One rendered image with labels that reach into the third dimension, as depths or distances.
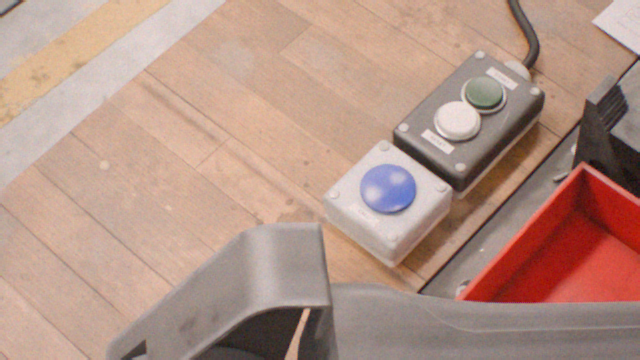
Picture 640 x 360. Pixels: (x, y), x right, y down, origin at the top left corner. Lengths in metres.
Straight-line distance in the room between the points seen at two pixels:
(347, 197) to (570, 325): 0.51
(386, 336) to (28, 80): 1.88
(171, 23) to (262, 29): 1.22
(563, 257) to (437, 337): 0.53
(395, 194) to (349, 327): 0.52
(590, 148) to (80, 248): 0.38
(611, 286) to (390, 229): 0.16
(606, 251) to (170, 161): 0.34
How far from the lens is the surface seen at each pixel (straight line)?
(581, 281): 0.90
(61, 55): 2.25
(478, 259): 0.91
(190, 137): 0.98
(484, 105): 0.94
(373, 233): 0.89
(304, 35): 1.03
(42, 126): 2.16
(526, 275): 0.90
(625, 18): 1.05
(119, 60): 2.22
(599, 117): 0.89
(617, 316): 0.41
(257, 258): 0.38
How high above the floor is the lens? 1.69
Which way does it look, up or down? 57 degrees down
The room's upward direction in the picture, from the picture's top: 5 degrees counter-clockwise
